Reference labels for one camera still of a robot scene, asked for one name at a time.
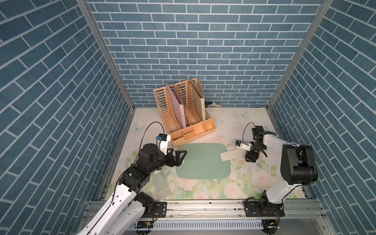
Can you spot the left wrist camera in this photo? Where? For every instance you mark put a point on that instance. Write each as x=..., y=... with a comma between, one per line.
x=162, y=142

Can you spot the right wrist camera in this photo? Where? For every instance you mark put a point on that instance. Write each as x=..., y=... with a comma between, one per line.
x=242, y=145

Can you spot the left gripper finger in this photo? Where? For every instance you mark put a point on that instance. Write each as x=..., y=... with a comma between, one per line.
x=174, y=161
x=181, y=154

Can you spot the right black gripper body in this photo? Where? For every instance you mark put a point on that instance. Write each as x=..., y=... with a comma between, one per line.
x=253, y=152

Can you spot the peach plastic file organizer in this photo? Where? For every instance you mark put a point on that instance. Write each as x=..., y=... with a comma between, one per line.
x=196, y=128

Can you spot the aluminium front rail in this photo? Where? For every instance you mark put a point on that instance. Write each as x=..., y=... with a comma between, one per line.
x=233, y=209

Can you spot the pink folder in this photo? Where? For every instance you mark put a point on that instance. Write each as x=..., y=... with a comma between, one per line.
x=177, y=105

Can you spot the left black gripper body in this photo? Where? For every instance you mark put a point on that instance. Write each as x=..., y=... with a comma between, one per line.
x=160, y=160

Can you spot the green cutting board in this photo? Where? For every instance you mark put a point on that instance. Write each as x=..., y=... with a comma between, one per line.
x=203, y=162

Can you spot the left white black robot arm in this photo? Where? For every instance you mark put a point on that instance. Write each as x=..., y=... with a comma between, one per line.
x=128, y=203

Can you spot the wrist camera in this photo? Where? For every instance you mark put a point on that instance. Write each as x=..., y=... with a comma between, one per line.
x=242, y=145
x=162, y=142

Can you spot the beige folder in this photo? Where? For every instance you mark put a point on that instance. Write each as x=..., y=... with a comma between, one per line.
x=199, y=101

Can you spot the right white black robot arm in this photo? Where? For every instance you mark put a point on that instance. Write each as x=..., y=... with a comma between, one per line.
x=297, y=168

